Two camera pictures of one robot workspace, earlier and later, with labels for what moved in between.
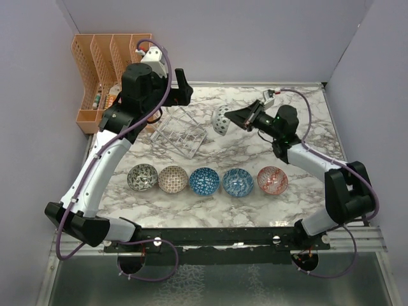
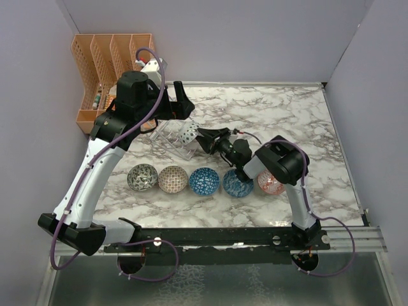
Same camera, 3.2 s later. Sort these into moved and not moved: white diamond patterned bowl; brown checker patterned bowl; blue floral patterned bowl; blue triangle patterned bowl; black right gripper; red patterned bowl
Moved: black right gripper; white diamond patterned bowl
Not moved: red patterned bowl; blue triangle patterned bowl; blue floral patterned bowl; brown checker patterned bowl
